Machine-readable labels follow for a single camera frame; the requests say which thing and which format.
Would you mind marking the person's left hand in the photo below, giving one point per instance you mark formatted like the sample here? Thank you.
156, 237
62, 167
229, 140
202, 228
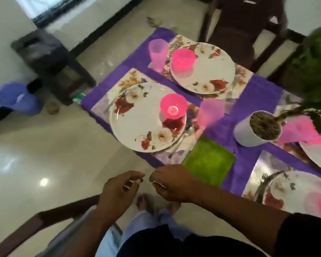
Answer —
117, 195

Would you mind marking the person's right hand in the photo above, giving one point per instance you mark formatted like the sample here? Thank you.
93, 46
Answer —
174, 184

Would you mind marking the steel table knife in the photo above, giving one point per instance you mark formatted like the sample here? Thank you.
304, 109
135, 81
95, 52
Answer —
188, 151

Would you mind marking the green ribbed mat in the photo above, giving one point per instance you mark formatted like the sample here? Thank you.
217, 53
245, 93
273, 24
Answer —
208, 160

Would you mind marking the steel spoon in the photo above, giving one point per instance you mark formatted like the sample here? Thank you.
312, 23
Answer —
184, 136

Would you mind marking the white rose print plate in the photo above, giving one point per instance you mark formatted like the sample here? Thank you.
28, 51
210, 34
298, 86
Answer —
144, 125
208, 72
291, 190
318, 157

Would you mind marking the light pink plastic cup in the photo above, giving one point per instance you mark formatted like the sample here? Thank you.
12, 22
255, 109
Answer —
210, 112
294, 131

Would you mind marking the floral print placemat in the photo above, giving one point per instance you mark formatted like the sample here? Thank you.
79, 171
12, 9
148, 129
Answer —
289, 101
104, 104
243, 74
256, 168

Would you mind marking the steel fork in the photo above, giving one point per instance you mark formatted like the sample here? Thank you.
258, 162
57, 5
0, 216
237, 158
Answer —
264, 184

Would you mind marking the green packet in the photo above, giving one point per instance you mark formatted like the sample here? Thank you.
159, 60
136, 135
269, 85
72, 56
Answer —
79, 97

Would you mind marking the tan paper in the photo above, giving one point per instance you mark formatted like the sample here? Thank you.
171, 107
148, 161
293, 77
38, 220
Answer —
153, 21

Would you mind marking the person's right forearm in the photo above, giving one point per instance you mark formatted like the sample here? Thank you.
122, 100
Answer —
238, 216

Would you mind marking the person's right foot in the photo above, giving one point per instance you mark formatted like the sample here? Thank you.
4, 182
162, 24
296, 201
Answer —
174, 206

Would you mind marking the person's foot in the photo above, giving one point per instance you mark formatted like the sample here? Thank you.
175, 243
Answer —
174, 206
144, 202

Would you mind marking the person's left foot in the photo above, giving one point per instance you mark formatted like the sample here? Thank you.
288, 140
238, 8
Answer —
144, 202

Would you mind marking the person's light blue trousers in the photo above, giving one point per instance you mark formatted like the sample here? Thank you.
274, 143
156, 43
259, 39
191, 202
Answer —
149, 224

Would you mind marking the person's black shirt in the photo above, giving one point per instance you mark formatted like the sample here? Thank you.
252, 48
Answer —
176, 246

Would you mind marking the green plant in white pot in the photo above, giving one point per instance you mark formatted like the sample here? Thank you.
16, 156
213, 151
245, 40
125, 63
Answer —
243, 133

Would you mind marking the purple tablecloth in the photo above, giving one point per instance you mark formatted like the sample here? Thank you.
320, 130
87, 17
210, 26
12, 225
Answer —
256, 99

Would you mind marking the blue plastic bucket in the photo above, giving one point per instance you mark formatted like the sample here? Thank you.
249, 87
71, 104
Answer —
16, 100

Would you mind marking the black plastic stool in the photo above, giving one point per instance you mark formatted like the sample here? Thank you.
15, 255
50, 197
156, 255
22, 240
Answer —
42, 56

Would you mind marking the black barred window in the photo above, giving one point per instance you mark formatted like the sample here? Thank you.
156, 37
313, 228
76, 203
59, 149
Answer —
56, 10

